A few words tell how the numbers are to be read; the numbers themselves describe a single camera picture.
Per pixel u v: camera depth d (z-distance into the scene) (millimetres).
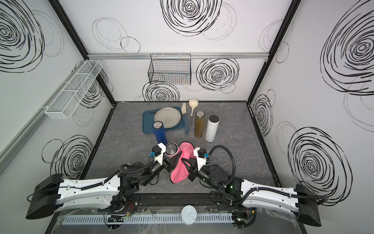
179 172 699
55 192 431
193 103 1158
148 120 1082
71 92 707
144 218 642
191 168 628
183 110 1121
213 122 807
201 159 584
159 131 818
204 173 600
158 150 542
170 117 1084
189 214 657
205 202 755
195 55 898
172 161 590
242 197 520
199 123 885
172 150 626
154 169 577
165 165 578
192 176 598
